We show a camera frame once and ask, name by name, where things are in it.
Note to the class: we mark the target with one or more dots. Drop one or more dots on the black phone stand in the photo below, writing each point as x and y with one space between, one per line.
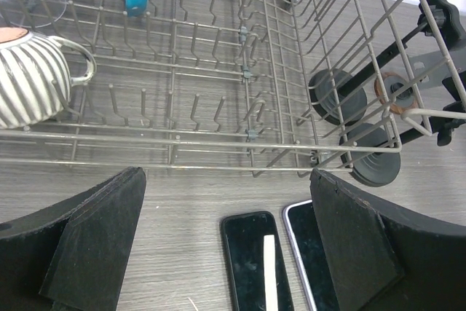
328 88
381 168

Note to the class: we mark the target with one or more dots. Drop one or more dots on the black front phone stand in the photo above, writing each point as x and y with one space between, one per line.
328 88

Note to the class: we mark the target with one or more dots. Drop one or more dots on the black phone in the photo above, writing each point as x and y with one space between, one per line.
243 241

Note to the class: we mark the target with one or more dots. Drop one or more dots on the striped white mug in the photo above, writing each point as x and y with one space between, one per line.
36 81

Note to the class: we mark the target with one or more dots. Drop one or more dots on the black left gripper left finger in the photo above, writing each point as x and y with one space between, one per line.
73 255

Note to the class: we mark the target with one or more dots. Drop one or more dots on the grey wire dish rack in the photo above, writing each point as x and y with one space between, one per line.
224 85

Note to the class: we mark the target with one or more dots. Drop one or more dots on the lilac case phone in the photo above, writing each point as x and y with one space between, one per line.
303 233

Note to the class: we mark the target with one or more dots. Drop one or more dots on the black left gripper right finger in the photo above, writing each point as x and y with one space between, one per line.
382 256

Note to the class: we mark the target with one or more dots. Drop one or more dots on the wooden round phone stand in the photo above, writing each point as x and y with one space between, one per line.
440 76

